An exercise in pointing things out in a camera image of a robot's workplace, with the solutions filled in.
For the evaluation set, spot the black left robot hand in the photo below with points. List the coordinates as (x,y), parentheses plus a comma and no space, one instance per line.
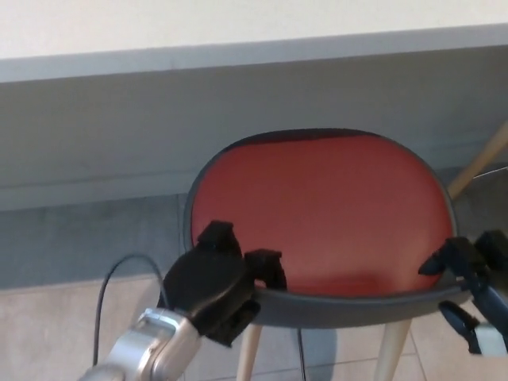
(206,285)

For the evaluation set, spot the red seat grey shell stool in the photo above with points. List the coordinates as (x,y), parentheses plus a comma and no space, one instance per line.
(317,206)

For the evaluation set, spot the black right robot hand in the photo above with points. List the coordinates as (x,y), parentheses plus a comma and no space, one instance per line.
(492,270)

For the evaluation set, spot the wooden leg bar stool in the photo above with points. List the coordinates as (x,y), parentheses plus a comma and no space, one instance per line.
(476,164)

